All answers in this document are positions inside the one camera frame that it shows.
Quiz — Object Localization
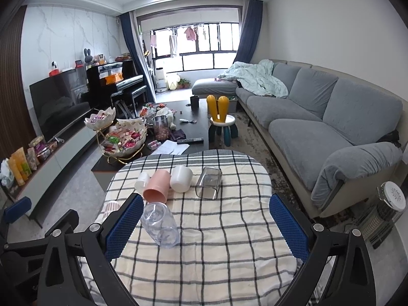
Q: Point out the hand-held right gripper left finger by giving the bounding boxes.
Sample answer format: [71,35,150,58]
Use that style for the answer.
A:
[37,194,145,306]

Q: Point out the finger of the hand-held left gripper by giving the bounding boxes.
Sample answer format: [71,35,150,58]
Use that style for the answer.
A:
[0,197,33,234]
[0,210,80,259]

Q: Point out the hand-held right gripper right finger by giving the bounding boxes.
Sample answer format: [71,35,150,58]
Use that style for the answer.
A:
[269,194,378,306]

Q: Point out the clear plastic cup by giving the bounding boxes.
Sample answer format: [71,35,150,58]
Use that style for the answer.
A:
[141,202,181,249]

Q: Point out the pink patterned cup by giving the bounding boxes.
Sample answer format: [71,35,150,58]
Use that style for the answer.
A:
[101,200,121,224]

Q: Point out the small translucent white cup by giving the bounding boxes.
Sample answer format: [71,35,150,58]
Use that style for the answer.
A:
[134,171,150,193]

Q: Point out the clear grey square cup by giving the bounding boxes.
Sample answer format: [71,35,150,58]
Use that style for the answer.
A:
[195,166,223,200]

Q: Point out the orange yellow packets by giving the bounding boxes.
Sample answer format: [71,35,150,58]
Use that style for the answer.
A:
[8,147,33,186]

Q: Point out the checked tablecloth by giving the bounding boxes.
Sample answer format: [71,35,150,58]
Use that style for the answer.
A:
[78,149,307,306]

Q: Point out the grey television cabinet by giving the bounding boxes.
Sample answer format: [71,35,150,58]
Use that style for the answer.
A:
[0,124,106,230]

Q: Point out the tiered shell snack bowl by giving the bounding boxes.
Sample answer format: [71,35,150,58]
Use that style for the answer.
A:
[83,107,148,166]

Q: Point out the white papers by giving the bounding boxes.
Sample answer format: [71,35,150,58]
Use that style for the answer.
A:
[158,140,190,155]

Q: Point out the grey sofa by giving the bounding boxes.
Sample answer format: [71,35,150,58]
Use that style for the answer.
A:
[191,59,405,219]

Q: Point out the clear jar with pink sweets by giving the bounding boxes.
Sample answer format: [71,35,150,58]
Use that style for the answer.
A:
[152,115,170,142]

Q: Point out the flat screen television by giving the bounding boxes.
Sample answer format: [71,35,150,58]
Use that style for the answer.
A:
[29,68,92,143]

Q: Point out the white electric heater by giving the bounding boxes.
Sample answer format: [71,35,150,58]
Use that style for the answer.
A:
[353,181,406,250]

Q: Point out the white plush toy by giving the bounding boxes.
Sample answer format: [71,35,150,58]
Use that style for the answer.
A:
[155,106,177,131]

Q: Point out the black coffee table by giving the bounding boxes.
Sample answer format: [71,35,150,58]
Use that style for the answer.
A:
[91,99,210,195]

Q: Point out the stool with yellow rabbit ears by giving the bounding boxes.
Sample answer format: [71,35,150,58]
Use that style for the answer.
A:
[206,94,239,146]

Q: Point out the black piano bench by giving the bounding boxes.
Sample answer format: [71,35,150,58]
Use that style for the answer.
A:
[110,85,148,116]

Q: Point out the white air purifier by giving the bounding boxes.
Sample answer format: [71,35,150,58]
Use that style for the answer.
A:
[155,67,168,92]

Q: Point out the light green blanket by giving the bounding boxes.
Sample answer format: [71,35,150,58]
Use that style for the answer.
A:
[217,60,289,99]

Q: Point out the black piano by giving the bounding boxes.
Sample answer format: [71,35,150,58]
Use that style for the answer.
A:
[86,59,148,111]

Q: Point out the blue curtain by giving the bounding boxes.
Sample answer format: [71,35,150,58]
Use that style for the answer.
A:
[119,11,148,103]
[235,0,264,65]

